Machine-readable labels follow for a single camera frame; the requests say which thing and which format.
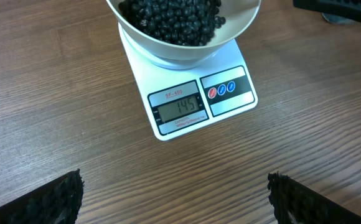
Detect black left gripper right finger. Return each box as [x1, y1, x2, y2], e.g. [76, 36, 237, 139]
[267, 172, 361, 224]

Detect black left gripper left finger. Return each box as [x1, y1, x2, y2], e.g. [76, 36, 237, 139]
[0, 169, 84, 224]

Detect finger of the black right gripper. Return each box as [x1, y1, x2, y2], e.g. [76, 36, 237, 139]
[293, 0, 361, 22]

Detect white bowl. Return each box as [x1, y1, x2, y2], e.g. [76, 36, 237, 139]
[106, 0, 261, 60]

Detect white digital kitchen scale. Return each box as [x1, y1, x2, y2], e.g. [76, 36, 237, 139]
[119, 27, 258, 141]

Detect black beans in bowl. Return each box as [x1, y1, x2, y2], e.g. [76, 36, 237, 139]
[118, 0, 226, 47]

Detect clear plastic container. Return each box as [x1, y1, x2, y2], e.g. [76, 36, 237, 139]
[321, 13, 354, 25]

